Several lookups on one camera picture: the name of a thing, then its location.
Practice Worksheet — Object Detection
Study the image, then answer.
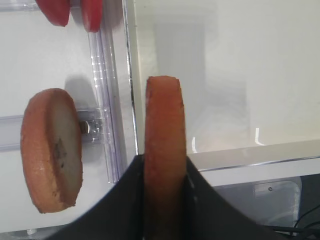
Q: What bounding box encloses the white rectangular tray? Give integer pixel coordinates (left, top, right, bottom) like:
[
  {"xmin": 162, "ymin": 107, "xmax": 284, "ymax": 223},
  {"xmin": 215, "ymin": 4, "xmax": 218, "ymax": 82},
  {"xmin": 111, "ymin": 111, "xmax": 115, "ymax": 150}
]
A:
[{"xmin": 127, "ymin": 0, "xmax": 320, "ymax": 170}]

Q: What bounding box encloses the round bread slice on rack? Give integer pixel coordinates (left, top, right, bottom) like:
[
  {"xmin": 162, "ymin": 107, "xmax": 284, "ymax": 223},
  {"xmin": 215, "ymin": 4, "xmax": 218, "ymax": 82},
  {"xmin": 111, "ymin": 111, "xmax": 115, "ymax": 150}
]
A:
[{"xmin": 20, "ymin": 88, "xmax": 83, "ymax": 214}]

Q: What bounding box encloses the round bread slice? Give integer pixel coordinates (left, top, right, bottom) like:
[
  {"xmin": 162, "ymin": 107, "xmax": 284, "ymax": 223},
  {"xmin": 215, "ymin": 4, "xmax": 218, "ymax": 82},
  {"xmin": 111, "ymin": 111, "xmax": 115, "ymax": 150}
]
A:
[
  {"xmin": 144, "ymin": 75, "xmax": 187, "ymax": 240},
  {"xmin": 20, "ymin": 88, "xmax": 83, "ymax": 214}
]

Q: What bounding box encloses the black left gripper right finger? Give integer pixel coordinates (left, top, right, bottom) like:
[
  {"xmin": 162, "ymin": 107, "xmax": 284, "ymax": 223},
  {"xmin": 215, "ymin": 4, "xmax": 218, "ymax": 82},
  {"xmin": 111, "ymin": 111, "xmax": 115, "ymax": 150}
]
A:
[{"xmin": 183, "ymin": 157, "xmax": 275, "ymax": 240}]

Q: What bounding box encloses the clear acrylic left rack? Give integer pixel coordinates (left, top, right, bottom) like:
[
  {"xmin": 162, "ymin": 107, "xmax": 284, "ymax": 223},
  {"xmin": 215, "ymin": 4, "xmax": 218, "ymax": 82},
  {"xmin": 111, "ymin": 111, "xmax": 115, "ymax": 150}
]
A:
[{"xmin": 0, "ymin": 0, "xmax": 136, "ymax": 183}]

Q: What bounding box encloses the clear bread pusher rail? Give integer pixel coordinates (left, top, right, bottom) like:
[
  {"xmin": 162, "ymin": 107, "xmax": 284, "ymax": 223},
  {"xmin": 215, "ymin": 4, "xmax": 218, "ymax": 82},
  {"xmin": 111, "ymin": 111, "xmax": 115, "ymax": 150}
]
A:
[{"xmin": 0, "ymin": 108, "xmax": 110, "ymax": 152}]

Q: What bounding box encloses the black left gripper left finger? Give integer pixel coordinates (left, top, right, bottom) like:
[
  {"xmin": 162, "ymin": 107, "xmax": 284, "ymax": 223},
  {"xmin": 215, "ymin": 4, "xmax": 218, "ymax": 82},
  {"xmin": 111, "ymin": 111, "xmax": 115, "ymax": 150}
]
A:
[{"xmin": 49, "ymin": 155, "xmax": 144, "ymax": 240}]

